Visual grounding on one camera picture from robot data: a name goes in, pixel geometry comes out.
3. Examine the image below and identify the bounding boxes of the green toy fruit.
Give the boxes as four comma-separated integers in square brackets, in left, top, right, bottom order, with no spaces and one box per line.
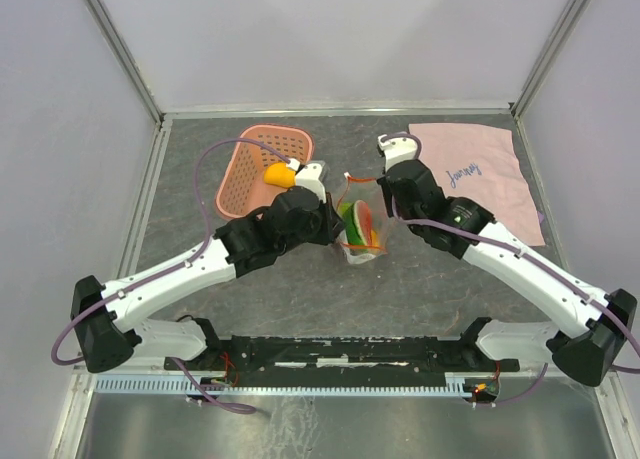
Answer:
[339,203,354,226]

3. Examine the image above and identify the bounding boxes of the yellow toy mango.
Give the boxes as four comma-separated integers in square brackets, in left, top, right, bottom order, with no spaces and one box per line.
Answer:
[263,162,296,189]

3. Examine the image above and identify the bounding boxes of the clear zip top bag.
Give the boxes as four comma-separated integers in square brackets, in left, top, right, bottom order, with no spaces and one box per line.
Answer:
[336,172,392,265]

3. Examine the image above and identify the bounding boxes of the toy peach slice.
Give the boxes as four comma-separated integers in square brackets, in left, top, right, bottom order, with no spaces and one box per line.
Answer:
[345,200,373,247]

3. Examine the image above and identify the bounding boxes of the pink plastic basket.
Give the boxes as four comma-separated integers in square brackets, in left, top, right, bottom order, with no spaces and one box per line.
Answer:
[214,124,314,221]

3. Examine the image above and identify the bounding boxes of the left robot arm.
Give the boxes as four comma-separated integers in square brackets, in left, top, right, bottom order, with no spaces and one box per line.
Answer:
[71,187,344,373]

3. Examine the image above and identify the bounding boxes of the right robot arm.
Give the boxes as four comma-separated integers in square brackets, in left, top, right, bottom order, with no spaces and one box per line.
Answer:
[378,159,639,387]

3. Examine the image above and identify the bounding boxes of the pink cloth with writing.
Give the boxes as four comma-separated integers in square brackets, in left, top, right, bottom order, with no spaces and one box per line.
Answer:
[409,123,545,247]

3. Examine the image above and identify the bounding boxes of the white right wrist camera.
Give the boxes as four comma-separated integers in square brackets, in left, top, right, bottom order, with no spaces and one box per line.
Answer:
[377,132,422,171]

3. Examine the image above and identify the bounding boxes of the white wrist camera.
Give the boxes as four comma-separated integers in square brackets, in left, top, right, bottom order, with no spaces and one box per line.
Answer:
[287,158,328,202]
[377,132,422,171]

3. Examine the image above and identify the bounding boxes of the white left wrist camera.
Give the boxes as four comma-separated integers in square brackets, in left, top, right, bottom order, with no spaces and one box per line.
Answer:
[287,158,328,202]

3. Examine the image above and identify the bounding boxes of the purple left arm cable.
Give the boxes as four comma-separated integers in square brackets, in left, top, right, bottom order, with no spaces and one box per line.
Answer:
[51,137,301,415]

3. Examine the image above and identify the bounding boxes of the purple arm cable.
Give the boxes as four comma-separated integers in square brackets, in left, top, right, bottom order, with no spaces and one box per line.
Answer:
[51,137,301,415]
[379,132,640,410]

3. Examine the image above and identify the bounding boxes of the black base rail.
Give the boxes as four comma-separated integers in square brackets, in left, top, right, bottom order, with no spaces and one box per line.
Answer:
[181,318,520,387]

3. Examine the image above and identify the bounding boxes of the light blue cable duct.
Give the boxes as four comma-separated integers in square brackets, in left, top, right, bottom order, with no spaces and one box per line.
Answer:
[94,374,471,398]

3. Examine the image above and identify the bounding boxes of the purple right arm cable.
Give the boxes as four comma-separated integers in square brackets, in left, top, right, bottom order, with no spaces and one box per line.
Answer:
[379,132,640,410]

